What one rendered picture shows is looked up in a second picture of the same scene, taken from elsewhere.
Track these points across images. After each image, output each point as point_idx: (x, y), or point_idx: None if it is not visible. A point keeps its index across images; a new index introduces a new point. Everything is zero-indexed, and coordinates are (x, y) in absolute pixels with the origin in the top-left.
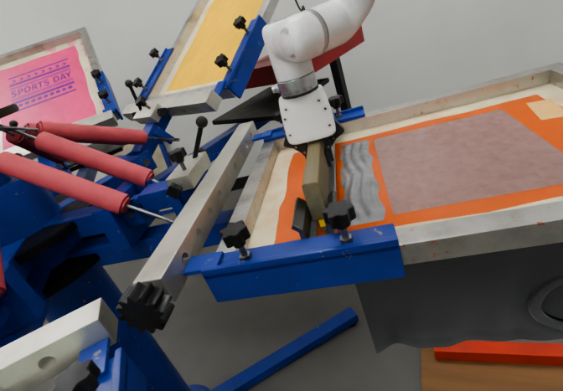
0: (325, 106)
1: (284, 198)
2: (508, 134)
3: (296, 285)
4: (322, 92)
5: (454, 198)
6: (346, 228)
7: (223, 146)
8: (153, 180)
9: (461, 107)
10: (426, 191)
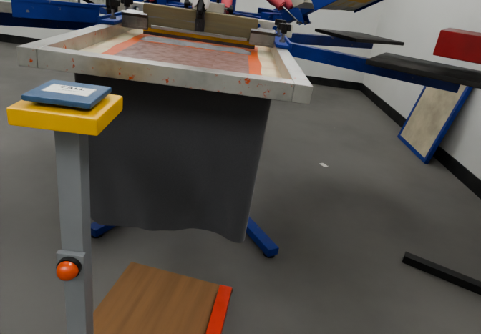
0: None
1: None
2: (195, 65)
3: None
4: None
5: (137, 46)
6: (112, 11)
7: (337, 59)
8: (224, 12)
9: (275, 74)
10: (152, 46)
